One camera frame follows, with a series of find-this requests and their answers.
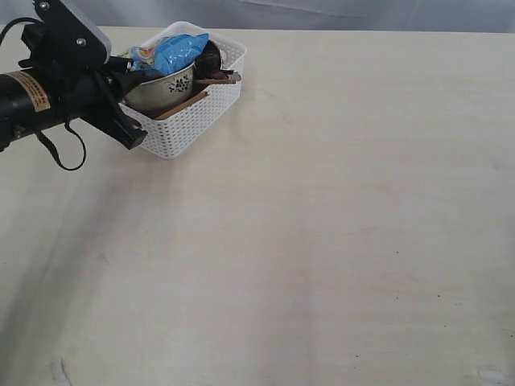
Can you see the floral ceramic bowl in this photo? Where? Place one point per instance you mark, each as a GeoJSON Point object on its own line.
{"type": "Point", "coordinates": [159, 92]}

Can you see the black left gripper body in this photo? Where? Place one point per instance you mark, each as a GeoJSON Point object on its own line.
{"type": "Point", "coordinates": [50, 87]}

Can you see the brown wooden chopstick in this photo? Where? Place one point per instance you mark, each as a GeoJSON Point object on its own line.
{"type": "Point", "coordinates": [189, 103]}
{"type": "Point", "coordinates": [231, 79]}

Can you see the blue snack chip bag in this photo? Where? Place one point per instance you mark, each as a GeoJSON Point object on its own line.
{"type": "Point", "coordinates": [167, 55]}

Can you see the white woven plastic basket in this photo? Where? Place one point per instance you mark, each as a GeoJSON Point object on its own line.
{"type": "Point", "coordinates": [167, 139]}

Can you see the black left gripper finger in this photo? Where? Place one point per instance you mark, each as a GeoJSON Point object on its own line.
{"type": "Point", "coordinates": [112, 120]}
{"type": "Point", "coordinates": [122, 78]}

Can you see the brown wooden chopstick front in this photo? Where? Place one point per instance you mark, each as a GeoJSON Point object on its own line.
{"type": "Point", "coordinates": [189, 103]}

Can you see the shiny metal cup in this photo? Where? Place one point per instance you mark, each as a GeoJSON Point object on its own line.
{"type": "Point", "coordinates": [208, 65]}

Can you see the brown wooden chopstick rear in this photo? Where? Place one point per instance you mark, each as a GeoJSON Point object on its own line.
{"type": "Point", "coordinates": [231, 79]}

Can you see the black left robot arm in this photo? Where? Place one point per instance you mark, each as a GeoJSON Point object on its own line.
{"type": "Point", "coordinates": [12, 128]}

